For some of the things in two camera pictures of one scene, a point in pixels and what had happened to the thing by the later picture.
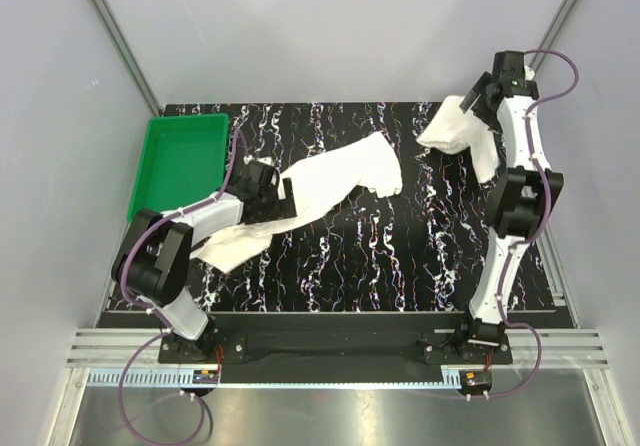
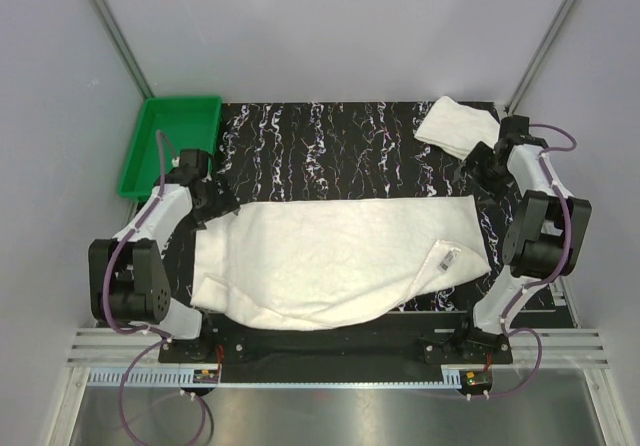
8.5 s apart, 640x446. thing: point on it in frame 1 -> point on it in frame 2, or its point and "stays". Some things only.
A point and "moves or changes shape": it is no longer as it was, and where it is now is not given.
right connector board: x=476 y=378 stays
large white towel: x=366 y=164 -> x=320 y=264
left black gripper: x=281 y=209 -> x=224 y=204
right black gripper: x=479 y=88 -> x=479 y=154
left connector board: x=205 y=377 stays
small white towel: x=451 y=129 moves or changes shape
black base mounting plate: x=342 y=340 stays
